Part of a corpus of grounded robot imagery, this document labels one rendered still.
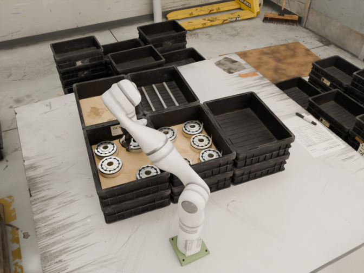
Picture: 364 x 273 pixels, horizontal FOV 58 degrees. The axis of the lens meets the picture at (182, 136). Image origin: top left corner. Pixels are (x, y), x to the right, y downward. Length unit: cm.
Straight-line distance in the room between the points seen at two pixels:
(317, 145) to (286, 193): 40
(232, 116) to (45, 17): 330
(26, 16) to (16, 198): 254
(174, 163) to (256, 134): 70
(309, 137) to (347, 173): 28
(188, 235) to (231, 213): 31
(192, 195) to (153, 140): 23
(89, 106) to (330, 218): 133
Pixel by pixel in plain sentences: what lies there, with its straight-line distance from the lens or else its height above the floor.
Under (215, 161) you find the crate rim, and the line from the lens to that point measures 139.
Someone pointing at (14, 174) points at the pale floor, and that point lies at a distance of 287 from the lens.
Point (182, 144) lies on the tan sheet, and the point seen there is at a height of 83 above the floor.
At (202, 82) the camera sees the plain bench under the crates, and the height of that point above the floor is 70.
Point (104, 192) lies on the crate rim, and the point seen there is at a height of 92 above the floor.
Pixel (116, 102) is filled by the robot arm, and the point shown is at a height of 134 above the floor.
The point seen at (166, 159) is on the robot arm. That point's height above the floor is 116.
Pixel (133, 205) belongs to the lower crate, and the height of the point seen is 78.
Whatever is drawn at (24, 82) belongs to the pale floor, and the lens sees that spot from 392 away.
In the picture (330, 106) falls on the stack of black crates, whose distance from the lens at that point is 283.
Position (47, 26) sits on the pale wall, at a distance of 466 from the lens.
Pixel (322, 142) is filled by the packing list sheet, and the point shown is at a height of 70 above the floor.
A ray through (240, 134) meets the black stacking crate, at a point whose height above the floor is 83.
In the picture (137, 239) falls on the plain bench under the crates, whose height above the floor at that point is 70.
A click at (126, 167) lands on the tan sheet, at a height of 83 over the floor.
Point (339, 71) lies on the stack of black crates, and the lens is 332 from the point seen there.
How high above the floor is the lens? 193
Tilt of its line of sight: 42 degrees down
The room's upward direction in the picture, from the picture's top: straight up
